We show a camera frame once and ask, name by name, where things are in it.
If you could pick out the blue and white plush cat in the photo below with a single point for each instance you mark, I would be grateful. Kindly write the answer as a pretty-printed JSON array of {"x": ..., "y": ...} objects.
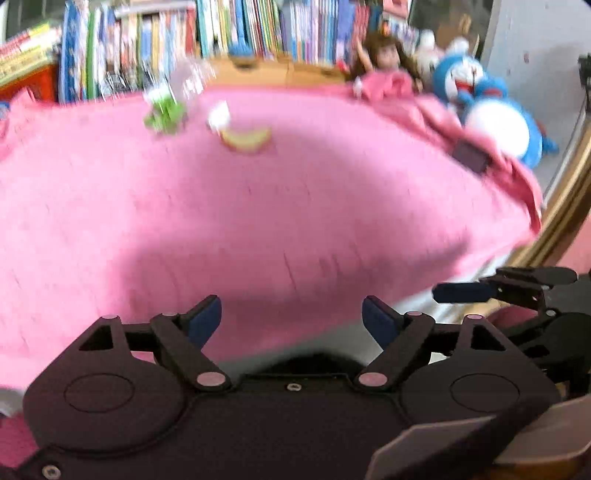
[{"x": 461, "y": 74}]

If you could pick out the orange peel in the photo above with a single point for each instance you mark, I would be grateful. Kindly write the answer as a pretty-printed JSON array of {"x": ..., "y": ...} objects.
[{"x": 244, "y": 141}]

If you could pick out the stack of flat books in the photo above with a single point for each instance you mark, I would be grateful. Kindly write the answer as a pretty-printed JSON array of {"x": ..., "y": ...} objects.
[{"x": 23, "y": 50}]

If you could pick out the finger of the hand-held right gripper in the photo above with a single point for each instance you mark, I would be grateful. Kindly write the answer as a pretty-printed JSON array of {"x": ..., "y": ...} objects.
[
  {"x": 461, "y": 293},
  {"x": 535, "y": 334}
]

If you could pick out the green bundle in clear wrap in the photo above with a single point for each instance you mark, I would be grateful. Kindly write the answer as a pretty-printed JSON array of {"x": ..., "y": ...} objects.
[{"x": 164, "y": 113}]

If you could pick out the brown-haired doll in pink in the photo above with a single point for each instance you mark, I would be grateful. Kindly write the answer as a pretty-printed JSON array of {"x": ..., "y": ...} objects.
[{"x": 385, "y": 55}]

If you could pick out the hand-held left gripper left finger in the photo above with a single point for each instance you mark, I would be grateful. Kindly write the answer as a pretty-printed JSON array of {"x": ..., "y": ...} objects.
[{"x": 203, "y": 321}]

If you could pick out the crumpled white tissue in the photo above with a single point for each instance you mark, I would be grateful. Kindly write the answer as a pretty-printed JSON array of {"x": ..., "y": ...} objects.
[{"x": 219, "y": 115}]

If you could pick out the pink printed towel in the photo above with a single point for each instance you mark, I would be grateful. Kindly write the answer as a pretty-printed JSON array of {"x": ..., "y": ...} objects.
[{"x": 184, "y": 207}]

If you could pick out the blue yarn ball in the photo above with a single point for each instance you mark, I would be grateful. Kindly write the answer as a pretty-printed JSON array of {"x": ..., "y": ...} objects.
[{"x": 240, "y": 48}]

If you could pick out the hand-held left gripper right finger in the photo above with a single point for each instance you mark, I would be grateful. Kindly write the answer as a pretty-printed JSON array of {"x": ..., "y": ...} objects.
[{"x": 381, "y": 323}]

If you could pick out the small black box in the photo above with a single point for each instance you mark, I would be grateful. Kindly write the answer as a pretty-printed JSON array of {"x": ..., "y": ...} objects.
[{"x": 471, "y": 157}]

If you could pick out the light wooden frame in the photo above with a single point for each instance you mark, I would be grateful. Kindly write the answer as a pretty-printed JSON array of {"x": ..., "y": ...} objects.
[{"x": 563, "y": 207}]

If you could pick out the clear plastic bag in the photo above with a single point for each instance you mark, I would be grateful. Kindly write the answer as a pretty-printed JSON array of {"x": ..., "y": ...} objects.
[{"x": 194, "y": 78}]

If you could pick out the wooden drawer organizer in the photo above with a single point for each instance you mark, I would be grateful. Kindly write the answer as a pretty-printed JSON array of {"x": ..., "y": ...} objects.
[{"x": 277, "y": 74}]

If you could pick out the red plastic crate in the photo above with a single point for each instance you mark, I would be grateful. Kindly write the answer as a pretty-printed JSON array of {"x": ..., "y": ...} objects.
[{"x": 37, "y": 83}]

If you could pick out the row of colourful shelf books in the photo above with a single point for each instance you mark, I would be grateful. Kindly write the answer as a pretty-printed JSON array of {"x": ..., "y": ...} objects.
[{"x": 300, "y": 27}]

